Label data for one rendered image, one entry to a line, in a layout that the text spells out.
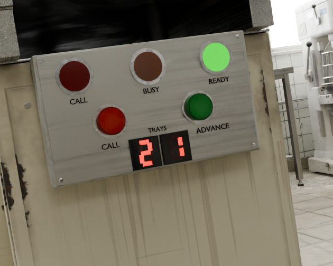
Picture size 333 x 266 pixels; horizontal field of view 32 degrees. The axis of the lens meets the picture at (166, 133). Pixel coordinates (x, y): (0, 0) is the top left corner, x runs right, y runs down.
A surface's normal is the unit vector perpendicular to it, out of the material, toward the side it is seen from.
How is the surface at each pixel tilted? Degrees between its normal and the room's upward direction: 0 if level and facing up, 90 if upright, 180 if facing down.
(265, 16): 90
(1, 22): 90
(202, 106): 90
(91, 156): 90
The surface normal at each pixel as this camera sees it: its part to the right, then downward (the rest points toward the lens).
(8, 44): 0.29, 0.00
